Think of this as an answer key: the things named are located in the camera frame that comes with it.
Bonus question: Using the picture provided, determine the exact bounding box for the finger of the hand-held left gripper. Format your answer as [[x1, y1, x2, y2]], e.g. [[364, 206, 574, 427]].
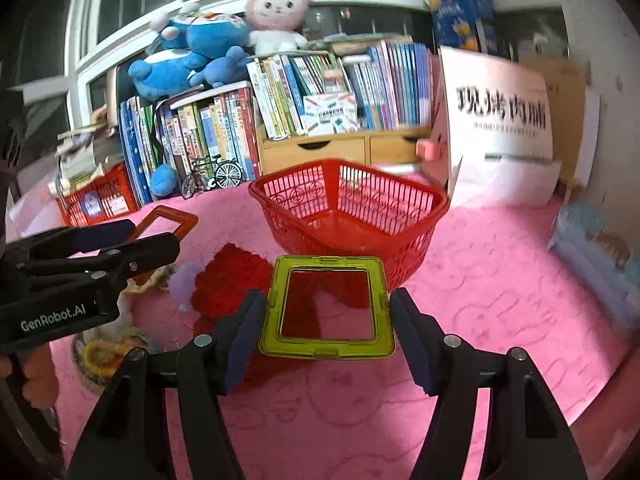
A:
[[10, 231, 182, 311], [0, 218, 137, 273]]

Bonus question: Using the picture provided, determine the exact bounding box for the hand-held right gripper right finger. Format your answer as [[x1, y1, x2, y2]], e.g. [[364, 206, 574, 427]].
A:
[[389, 288, 588, 480]]

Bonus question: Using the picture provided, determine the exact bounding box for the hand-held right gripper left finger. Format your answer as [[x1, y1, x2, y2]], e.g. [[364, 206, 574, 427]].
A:
[[67, 288, 268, 480]]

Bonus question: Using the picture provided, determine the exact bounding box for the orange magnetic tile frame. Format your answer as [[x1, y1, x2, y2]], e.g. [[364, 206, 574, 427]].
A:
[[122, 205, 199, 286]]

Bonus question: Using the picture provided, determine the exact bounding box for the red crochet piece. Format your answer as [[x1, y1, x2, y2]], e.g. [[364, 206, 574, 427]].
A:
[[190, 243, 373, 386]]

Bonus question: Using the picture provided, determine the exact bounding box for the yellow-green magnetic tile frame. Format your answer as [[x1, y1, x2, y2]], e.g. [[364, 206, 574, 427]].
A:
[[258, 255, 396, 361]]

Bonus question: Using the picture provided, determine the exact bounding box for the red plastic basket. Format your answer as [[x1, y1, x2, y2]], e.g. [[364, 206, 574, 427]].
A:
[[248, 158, 449, 293]]

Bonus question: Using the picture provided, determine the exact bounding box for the person's left hand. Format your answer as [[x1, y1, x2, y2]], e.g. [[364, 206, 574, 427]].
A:
[[22, 355, 60, 408]]

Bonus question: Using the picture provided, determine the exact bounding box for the beige crochet piece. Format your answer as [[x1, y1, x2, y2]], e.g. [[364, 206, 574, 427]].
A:
[[125, 265, 178, 293]]

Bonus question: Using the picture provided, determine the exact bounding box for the red plastic crate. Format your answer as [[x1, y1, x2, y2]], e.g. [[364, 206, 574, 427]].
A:
[[50, 162, 141, 228]]

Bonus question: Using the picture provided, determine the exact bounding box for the lavender crochet piece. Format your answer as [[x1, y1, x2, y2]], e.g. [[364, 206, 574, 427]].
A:
[[167, 261, 206, 313]]

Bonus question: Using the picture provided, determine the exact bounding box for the grey yellow crochet piece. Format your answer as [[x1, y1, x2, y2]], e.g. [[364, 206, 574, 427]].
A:
[[71, 327, 161, 396]]

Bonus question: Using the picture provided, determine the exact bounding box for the small blue plush ball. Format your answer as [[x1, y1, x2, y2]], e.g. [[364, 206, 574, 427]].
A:
[[150, 165, 179, 198]]

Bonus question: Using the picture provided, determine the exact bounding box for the pile of loose papers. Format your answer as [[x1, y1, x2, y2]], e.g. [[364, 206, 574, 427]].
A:
[[55, 107, 123, 186]]

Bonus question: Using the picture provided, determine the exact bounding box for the pink bunny print blanket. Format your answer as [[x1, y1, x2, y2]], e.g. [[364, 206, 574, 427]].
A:
[[10, 170, 636, 480]]

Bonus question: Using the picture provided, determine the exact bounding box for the toy bicycle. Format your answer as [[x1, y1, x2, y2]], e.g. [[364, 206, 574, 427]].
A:
[[180, 154, 244, 200]]

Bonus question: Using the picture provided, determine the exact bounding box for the row of thin children's books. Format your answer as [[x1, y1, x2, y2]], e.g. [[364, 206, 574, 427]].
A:
[[119, 85, 261, 206]]

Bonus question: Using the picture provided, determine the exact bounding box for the blue pencil case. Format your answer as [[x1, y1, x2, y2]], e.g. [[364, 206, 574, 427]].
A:
[[547, 200, 640, 331]]

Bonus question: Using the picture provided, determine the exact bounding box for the wooden drawer organizer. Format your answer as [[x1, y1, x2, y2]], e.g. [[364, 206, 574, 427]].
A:
[[257, 127, 436, 178]]

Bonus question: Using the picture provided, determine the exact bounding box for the blue cat plush toy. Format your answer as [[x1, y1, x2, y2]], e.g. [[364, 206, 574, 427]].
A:
[[160, 4, 251, 88]]

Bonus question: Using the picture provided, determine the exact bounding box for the white printed box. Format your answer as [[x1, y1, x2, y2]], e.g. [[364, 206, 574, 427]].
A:
[[303, 92, 360, 137]]

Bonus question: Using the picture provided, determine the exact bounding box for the white paper bag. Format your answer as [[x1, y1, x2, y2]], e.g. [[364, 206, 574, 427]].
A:
[[432, 46, 563, 208]]

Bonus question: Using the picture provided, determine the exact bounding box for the row of books on organizer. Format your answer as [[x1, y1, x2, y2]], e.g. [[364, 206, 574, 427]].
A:
[[247, 40, 433, 141]]

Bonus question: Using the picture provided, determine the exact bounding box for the pink white bunny plush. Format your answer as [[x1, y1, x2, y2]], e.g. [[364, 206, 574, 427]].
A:
[[245, 0, 317, 56]]

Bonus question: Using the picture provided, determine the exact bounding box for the blue printed package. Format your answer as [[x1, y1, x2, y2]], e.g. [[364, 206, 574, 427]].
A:
[[430, 0, 501, 53]]

